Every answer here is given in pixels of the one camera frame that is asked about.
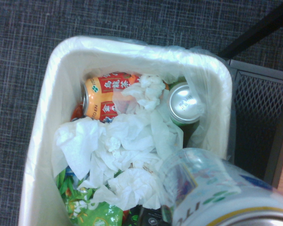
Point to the silver drink can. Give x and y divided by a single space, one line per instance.
226 195

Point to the crumpled white tissue paper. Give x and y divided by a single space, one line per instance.
122 141

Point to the orange tea can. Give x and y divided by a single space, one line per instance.
101 94

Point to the reddish wood coffee table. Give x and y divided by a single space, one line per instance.
257 33

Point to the green snack packet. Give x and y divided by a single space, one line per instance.
96 212

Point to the green drink can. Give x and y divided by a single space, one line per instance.
184 101

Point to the cream plastic trash bin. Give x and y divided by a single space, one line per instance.
33 176

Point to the black wrapper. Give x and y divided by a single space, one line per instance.
151 217

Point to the clear plastic bin liner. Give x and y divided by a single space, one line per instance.
202 70

